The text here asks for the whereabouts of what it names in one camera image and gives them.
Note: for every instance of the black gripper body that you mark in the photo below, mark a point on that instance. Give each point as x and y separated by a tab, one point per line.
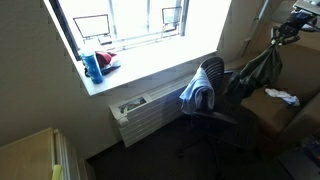
298	21

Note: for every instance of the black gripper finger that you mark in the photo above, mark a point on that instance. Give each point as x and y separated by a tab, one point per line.
276	35
290	39

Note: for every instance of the black cloth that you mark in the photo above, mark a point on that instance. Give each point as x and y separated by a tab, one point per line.
260	71

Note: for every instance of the blue cloth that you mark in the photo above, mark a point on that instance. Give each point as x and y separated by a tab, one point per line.
196	90

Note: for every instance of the white crumpled cloth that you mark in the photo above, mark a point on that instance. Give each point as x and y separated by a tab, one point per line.
283	96

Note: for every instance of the black office chair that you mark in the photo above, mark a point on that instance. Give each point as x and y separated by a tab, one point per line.
230	126

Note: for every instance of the red cloth on sill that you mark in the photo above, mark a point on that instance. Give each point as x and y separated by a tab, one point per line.
103	58

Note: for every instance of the white window sill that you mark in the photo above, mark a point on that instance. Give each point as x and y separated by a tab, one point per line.
150	63

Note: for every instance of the dark blue white cap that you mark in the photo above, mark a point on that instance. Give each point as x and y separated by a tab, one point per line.
111	68

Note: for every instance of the blue water bottle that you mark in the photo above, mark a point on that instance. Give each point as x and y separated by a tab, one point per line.
92	66

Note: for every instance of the yellow green plastic piece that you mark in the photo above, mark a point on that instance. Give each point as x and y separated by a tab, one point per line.
56	172

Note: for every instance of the light wooden cabinet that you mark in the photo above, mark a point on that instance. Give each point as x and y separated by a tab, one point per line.
26	156

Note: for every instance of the white wall radiator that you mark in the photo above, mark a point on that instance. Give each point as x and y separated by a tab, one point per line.
150	113

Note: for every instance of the window with dark frame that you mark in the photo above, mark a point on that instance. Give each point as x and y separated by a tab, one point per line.
126	20

